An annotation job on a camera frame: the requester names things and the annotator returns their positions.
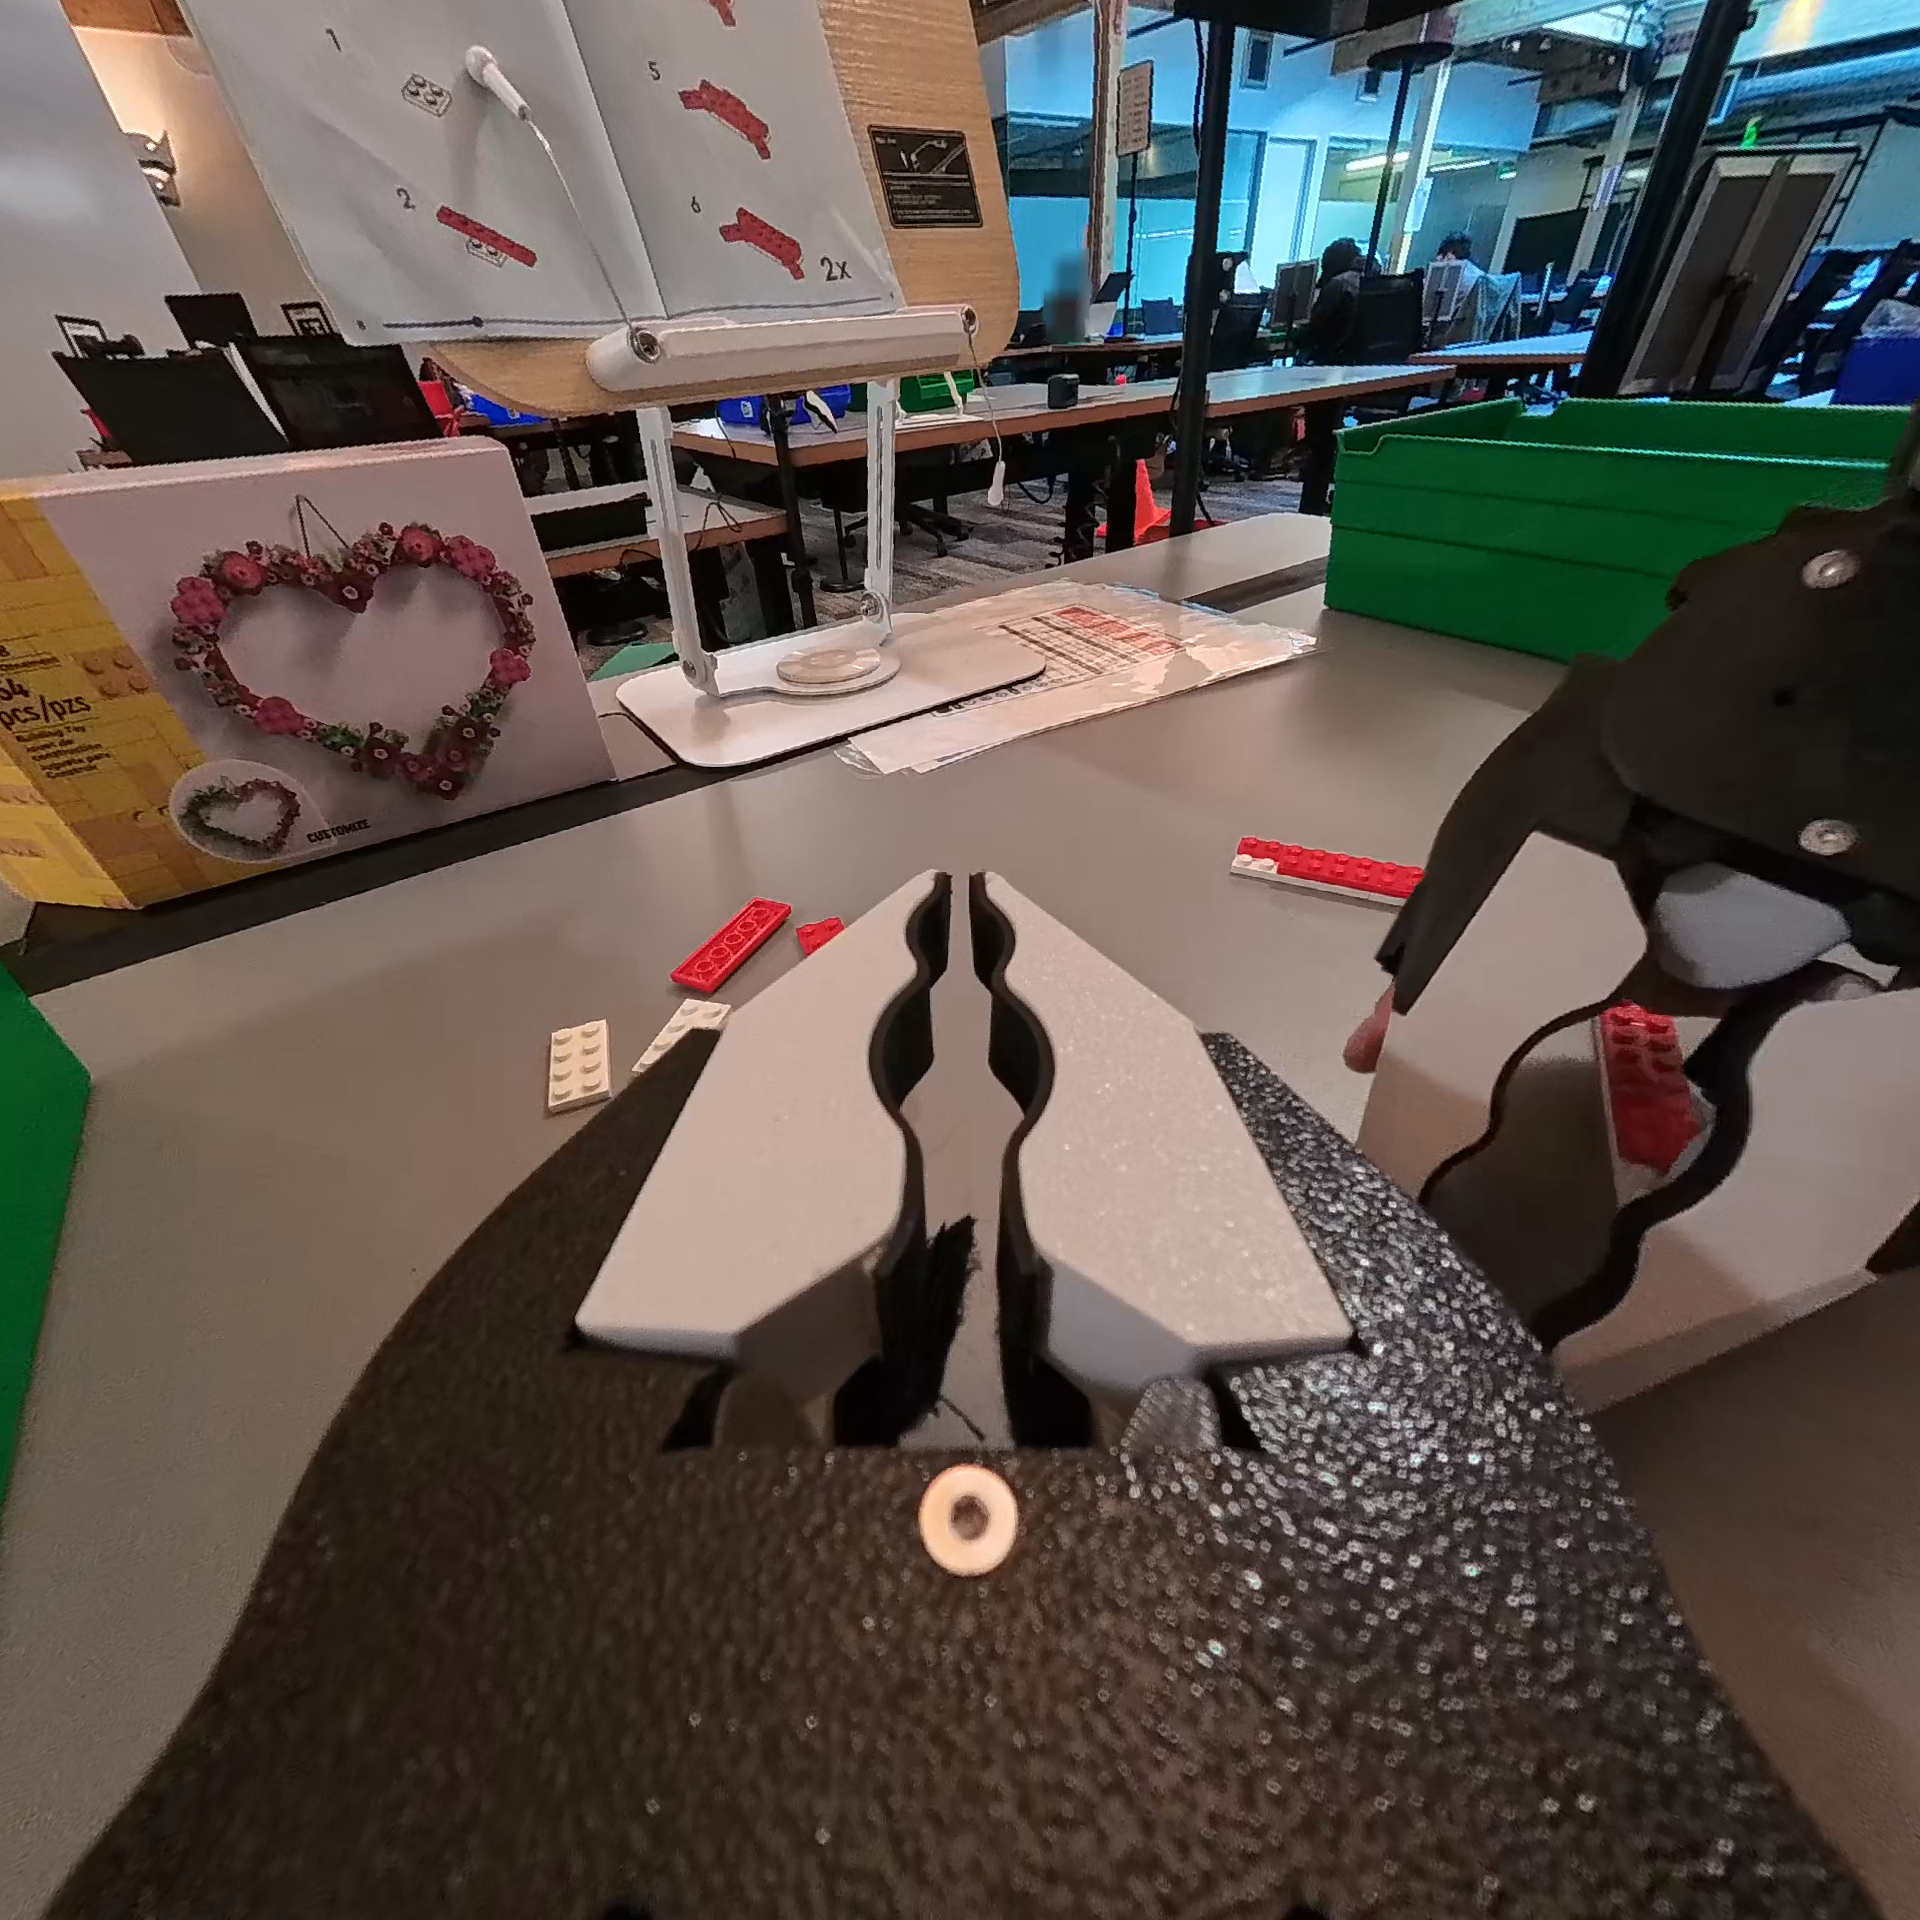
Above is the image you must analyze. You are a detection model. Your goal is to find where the green plastic bin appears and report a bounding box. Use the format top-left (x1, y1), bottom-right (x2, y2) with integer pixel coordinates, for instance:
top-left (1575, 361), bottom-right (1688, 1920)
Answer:
top-left (1322, 496), bottom-right (1801, 665)
top-left (1332, 394), bottom-right (1920, 519)
top-left (0, 960), bottom-right (90, 1519)

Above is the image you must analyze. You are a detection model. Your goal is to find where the black metal frame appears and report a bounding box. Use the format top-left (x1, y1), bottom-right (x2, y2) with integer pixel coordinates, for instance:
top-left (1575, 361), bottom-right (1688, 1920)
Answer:
top-left (1161, 0), bottom-right (1757, 535)

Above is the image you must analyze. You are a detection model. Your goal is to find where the red white toy brick frame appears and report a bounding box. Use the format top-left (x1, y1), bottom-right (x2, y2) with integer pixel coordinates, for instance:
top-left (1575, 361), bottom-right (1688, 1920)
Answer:
top-left (1230, 835), bottom-right (1712, 1214)

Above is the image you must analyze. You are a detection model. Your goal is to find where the grey panel on stand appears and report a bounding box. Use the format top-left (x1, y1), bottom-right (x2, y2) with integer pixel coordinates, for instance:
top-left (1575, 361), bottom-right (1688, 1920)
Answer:
top-left (1621, 147), bottom-right (1865, 400)

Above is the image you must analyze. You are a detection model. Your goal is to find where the black screen panel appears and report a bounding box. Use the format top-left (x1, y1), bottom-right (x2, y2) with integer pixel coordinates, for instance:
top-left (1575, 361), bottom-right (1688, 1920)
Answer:
top-left (54, 347), bottom-right (287, 467)
top-left (238, 337), bottom-right (442, 448)

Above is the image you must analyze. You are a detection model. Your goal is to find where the black floor lamp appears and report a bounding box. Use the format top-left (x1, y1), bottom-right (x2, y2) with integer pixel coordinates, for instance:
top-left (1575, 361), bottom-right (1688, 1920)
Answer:
top-left (1358, 41), bottom-right (1454, 272)

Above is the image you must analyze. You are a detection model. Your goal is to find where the red wide toy brick plate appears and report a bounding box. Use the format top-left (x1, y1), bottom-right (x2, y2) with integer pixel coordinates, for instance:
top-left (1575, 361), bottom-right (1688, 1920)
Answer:
top-left (670, 896), bottom-right (792, 993)

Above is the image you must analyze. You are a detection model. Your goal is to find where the wooden book stand white base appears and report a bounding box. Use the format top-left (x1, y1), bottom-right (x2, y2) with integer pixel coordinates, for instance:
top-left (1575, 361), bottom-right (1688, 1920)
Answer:
top-left (423, 0), bottom-right (1046, 770)

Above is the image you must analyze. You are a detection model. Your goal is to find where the open instruction booklet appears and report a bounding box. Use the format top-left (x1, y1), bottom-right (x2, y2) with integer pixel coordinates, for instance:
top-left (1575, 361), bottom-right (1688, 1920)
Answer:
top-left (181, 0), bottom-right (904, 350)

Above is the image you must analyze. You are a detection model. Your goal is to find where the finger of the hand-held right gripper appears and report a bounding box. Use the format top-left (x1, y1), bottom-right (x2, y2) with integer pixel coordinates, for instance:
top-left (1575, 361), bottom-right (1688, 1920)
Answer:
top-left (1353, 833), bottom-right (1665, 1210)
top-left (1528, 960), bottom-right (1920, 1416)

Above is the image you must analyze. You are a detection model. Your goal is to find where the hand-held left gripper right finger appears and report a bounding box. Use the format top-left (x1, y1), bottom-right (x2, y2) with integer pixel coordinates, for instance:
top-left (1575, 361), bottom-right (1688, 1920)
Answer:
top-left (966, 871), bottom-right (1359, 1450)

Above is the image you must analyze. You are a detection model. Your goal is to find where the clear sleeve with papers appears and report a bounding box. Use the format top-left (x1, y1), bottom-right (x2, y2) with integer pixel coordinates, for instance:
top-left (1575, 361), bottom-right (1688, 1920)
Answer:
top-left (837, 577), bottom-right (1321, 777)

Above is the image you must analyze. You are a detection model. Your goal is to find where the yellow white toy set box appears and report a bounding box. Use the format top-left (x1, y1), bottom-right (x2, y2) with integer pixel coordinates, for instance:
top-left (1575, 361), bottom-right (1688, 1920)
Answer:
top-left (0, 440), bottom-right (617, 913)

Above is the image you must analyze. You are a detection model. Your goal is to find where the wooden post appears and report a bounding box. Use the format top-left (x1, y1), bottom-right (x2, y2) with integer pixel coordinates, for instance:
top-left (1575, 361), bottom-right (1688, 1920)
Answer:
top-left (1087, 0), bottom-right (1156, 295)

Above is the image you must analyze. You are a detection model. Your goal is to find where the long office desk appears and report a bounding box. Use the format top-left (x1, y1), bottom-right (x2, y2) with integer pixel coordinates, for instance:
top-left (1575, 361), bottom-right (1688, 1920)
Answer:
top-left (670, 365), bottom-right (1456, 496)

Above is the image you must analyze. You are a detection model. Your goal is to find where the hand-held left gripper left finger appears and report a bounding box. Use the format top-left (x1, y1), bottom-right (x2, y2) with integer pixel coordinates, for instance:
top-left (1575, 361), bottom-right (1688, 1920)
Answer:
top-left (574, 866), bottom-right (981, 1450)

